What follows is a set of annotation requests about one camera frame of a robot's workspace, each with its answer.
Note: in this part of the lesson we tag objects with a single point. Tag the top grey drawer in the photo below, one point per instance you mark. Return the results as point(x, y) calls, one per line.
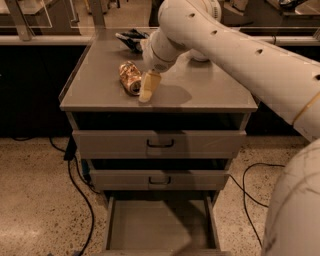
point(150, 144)

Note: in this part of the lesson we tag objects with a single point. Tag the open bottom grey drawer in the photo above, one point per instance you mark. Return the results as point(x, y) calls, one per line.
point(163, 225)

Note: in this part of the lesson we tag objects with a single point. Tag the dark blue chip bag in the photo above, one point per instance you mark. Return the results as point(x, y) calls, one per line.
point(132, 39)

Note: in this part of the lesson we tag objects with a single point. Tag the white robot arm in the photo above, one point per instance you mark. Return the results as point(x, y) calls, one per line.
point(286, 82)

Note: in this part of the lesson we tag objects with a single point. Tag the crushed orange soda can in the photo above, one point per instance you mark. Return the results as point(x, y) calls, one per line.
point(130, 78)

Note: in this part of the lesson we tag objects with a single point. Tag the middle grey drawer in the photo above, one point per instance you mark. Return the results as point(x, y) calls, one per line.
point(142, 180)

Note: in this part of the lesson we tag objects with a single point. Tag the white horizontal rail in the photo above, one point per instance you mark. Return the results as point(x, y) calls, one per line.
point(85, 40)

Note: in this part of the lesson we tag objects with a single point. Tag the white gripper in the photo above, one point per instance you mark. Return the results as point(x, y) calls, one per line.
point(151, 59)

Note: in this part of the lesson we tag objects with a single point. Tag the white ceramic bowl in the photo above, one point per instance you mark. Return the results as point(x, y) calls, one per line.
point(198, 56)

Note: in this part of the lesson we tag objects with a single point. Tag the grey drawer cabinet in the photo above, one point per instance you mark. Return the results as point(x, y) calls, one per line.
point(191, 96)

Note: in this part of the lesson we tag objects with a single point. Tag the black power adapter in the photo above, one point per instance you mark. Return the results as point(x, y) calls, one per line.
point(70, 150)

